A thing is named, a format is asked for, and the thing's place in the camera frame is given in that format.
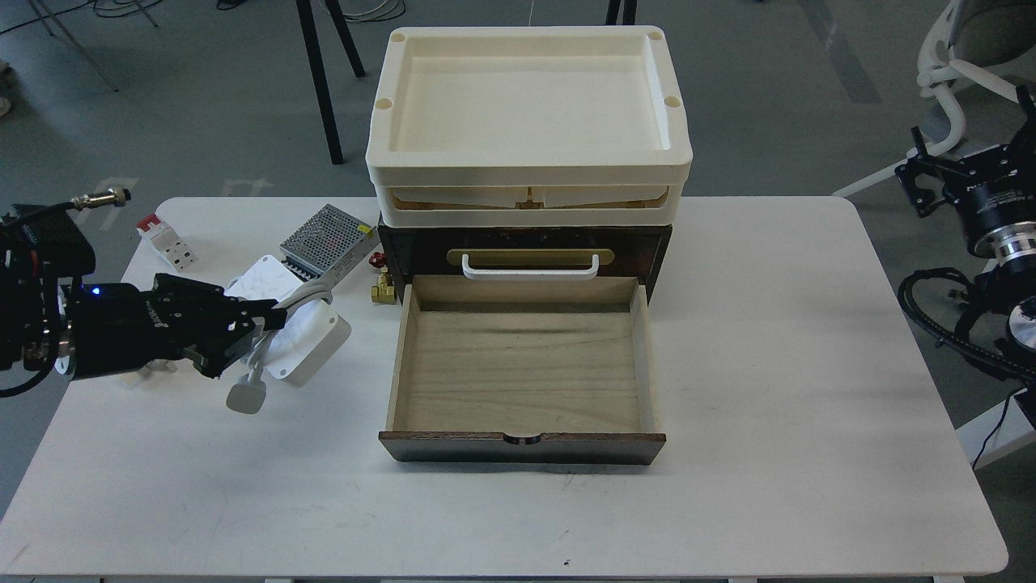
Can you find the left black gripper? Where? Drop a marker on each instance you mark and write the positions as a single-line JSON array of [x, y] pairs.
[[114, 328]]

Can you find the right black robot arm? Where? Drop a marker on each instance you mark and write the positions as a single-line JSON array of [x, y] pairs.
[[993, 194]]

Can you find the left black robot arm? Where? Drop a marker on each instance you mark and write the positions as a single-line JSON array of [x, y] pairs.
[[49, 314]]

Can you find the dark wooden cabinet body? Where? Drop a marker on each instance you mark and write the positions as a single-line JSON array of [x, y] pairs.
[[624, 251]]

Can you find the metal fitting white caps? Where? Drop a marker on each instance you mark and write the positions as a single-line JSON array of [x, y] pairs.
[[136, 377]]

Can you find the metal mesh power supply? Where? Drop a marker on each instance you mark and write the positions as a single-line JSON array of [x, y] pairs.
[[328, 246]]

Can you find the red white circuit breaker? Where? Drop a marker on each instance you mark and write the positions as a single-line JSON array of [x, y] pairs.
[[164, 240]]

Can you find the open wooden drawer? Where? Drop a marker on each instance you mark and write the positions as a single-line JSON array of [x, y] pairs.
[[531, 371]]

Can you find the black stand legs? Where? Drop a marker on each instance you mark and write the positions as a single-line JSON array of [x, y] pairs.
[[316, 64]]

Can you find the cream plastic tray top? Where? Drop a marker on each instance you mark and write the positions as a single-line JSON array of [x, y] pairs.
[[528, 127]]

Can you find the white office chair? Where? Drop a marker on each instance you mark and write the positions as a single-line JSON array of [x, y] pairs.
[[955, 68]]

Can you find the brass valve red handle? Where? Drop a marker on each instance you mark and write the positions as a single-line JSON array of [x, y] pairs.
[[384, 291]]

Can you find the white drawer handle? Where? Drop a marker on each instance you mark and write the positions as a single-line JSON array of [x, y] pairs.
[[480, 274]]

